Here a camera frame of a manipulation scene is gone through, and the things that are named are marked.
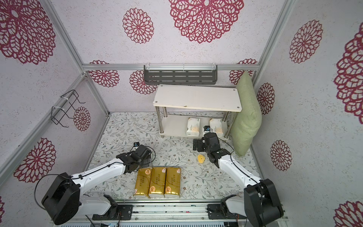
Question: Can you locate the gold tissue pack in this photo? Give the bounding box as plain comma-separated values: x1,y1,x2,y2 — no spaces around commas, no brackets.
164,167,182,198
134,167,152,197
148,167,166,198

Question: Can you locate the white two-tier shelf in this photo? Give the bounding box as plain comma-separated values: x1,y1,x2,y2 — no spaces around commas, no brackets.
153,84,243,139

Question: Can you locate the white tissue pack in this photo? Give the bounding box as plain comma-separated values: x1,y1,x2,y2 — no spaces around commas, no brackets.
209,118,224,138
186,117,200,137

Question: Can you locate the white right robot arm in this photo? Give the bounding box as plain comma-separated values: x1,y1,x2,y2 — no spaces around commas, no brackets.
193,132,284,227

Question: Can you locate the floral table mat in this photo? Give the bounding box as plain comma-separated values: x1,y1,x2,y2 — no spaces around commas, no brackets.
85,112,262,201

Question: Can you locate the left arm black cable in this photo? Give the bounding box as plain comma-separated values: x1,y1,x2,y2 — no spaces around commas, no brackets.
33,144,157,227

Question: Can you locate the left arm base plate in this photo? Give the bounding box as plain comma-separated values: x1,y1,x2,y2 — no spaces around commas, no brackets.
92,203,133,221

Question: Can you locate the grey wall-mounted metal rack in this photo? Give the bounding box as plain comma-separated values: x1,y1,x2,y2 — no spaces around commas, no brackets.
143,65,217,85

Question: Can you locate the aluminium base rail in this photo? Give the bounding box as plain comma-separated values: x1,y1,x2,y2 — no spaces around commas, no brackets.
50,201,290,223

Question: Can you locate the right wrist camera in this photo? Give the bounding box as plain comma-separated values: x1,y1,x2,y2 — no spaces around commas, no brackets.
203,125,211,135

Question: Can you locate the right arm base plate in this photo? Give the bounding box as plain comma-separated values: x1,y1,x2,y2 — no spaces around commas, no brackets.
207,203,247,219

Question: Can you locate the small yellow object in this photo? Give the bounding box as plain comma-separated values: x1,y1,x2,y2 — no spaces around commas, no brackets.
197,154,206,164

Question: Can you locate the black wire wall rack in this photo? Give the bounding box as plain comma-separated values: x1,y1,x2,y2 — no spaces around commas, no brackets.
50,89,85,128

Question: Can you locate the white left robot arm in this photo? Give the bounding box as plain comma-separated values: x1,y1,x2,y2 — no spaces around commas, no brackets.
41,145,156,225

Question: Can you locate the green pillow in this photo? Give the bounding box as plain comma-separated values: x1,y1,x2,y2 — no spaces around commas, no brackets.
231,72,262,156

